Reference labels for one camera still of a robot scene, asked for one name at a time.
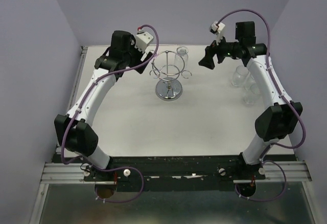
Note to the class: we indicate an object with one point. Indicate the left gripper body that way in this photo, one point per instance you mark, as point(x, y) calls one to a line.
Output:
point(135, 56)

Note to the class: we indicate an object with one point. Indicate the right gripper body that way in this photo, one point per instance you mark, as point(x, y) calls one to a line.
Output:
point(225, 49)

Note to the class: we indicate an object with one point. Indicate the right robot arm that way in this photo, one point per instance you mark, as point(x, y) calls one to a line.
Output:
point(280, 116)

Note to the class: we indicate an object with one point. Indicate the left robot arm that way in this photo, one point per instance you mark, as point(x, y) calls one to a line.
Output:
point(74, 129)

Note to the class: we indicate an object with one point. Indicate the chrome wine glass rack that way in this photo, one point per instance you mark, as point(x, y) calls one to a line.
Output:
point(168, 87)

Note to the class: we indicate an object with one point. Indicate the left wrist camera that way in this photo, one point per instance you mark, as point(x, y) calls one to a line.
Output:
point(143, 39)

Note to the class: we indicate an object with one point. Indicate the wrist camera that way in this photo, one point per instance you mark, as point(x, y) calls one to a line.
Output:
point(143, 39)
point(217, 29)

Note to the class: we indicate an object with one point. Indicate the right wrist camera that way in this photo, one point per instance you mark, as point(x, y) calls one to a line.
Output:
point(217, 29)

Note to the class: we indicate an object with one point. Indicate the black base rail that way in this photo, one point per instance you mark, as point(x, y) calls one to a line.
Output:
point(176, 173)

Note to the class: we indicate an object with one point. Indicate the aluminium frame rail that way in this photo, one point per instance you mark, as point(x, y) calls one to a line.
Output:
point(58, 173)

